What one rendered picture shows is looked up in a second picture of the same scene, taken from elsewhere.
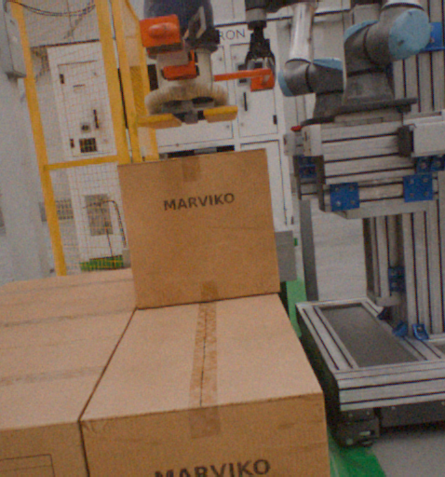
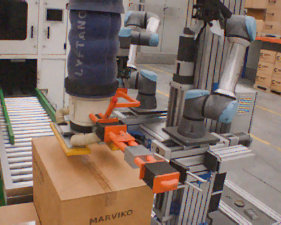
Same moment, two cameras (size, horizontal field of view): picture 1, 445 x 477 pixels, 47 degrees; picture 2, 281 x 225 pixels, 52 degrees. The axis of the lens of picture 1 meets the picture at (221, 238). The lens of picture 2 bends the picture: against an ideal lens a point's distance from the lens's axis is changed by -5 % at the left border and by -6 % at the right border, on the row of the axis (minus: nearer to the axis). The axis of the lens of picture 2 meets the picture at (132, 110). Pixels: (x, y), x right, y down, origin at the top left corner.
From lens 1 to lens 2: 0.93 m
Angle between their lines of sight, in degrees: 29
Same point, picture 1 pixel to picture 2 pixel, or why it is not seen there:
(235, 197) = (133, 211)
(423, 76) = not seen: hidden behind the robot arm
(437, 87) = not seen: hidden behind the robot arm
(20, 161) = not seen: outside the picture
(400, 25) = (229, 111)
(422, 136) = (223, 165)
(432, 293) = (189, 214)
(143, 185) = (78, 211)
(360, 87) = (194, 128)
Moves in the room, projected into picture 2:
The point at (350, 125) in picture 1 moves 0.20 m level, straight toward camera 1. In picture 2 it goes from (185, 149) to (201, 167)
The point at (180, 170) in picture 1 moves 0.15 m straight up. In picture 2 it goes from (104, 199) to (106, 165)
